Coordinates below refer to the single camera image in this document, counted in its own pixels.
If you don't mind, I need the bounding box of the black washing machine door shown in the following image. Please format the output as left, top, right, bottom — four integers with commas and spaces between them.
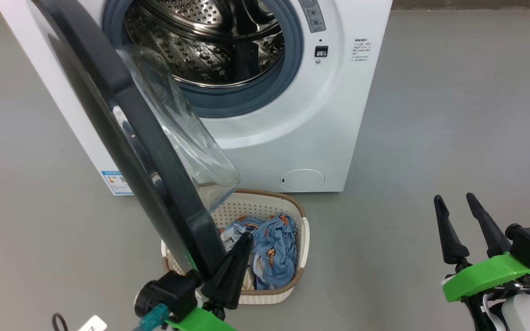
28, 0, 240, 281

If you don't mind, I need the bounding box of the round filter cover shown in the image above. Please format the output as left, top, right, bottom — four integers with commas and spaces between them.
280, 169, 325, 192

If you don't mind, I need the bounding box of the teal left camera cable connector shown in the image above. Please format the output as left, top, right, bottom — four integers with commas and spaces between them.
132, 303, 170, 331

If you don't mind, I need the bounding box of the blue energy label sticker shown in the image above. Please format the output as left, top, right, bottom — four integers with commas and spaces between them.
101, 171, 132, 196

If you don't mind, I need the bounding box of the cream perforated laundry basket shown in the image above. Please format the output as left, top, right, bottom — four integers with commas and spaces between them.
161, 188, 310, 305

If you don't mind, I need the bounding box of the white front-load washing machine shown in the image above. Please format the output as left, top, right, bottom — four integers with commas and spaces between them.
0, 0, 393, 196

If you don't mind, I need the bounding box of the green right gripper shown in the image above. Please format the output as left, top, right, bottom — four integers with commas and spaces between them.
434, 193, 530, 302

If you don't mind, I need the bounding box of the grey rubber door gasket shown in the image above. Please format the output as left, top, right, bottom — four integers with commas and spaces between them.
102, 0, 303, 118

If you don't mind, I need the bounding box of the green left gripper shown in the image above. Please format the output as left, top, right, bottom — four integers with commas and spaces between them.
164, 232, 254, 331

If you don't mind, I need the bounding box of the blue printed garment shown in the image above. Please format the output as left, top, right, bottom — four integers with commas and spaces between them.
221, 212, 299, 290

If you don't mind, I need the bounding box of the stainless steel washer drum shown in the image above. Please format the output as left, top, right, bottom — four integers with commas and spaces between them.
125, 0, 286, 88

